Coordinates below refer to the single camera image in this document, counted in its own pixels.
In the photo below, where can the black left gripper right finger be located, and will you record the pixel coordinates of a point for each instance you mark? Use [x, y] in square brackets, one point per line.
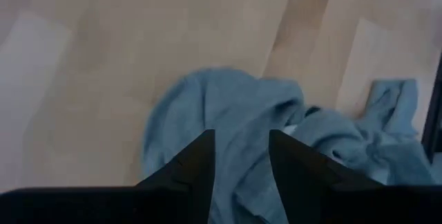
[297, 172]

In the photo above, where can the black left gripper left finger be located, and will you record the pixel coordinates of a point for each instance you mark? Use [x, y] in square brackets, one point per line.
[197, 168]

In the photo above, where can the light blue garment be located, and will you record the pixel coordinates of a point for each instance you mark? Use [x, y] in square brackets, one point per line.
[241, 106]

